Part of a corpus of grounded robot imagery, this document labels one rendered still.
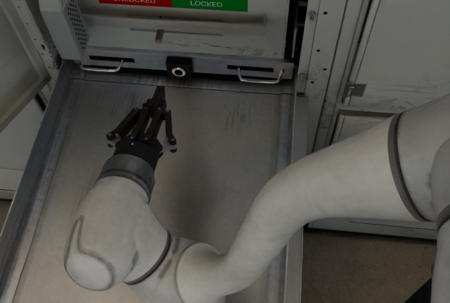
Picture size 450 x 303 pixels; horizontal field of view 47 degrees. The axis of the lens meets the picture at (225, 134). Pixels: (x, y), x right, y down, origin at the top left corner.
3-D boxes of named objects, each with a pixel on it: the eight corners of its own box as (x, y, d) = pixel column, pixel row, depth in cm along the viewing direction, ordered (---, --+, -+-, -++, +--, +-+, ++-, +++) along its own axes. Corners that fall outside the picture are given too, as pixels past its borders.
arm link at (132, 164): (151, 218, 83) (159, 192, 88) (146, 177, 78) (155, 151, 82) (97, 212, 84) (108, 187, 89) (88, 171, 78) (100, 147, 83)
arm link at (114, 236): (73, 188, 81) (130, 236, 87) (33, 269, 69) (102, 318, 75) (122, 161, 76) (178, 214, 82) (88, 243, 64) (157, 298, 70)
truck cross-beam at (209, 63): (292, 79, 123) (294, 63, 118) (75, 64, 128) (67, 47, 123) (292, 63, 126) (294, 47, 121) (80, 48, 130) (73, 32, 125)
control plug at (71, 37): (82, 61, 110) (57, 0, 95) (61, 59, 111) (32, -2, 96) (92, 34, 114) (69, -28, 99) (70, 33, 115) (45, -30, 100)
